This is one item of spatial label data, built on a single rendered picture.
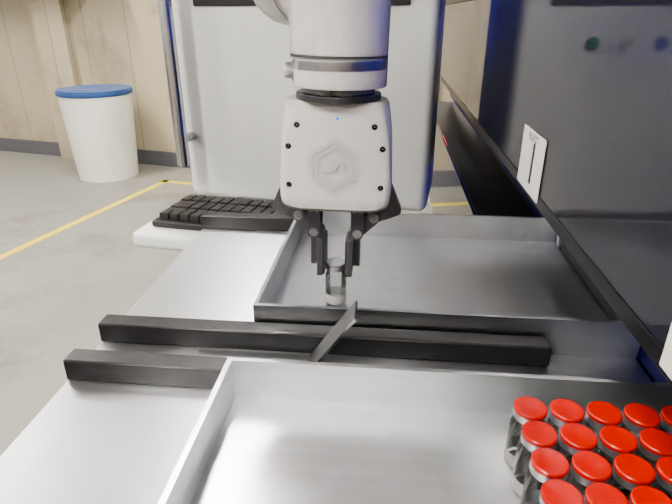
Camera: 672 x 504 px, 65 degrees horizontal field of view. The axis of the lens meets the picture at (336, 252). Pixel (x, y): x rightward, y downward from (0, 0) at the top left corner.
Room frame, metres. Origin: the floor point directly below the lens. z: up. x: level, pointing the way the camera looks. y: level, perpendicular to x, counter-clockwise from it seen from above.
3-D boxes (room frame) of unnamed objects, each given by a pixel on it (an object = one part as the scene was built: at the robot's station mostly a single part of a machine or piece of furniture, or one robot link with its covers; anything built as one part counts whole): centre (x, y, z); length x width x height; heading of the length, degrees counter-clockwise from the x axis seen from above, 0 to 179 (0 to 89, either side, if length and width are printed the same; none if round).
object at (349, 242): (0.48, -0.03, 0.95); 0.03 x 0.03 x 0.07; 85
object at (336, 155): (0.48, 0.00, 1.05); 0.10 x 0.07 x 0.11; 84
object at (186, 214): (0.91, 0.12, 0.82); 0.40 x 0.14 x 0.02; 77
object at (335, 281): (0.48, 0.00, 0.90); 0.02 x 0.02 x 0.04
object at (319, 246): (0.48, 0.03, 0.95); 0.03 x 0.03 x 0.07; 85
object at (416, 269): (0.53, -0.11, 0.90); 0.34 x 0.26 x 0.04; 84
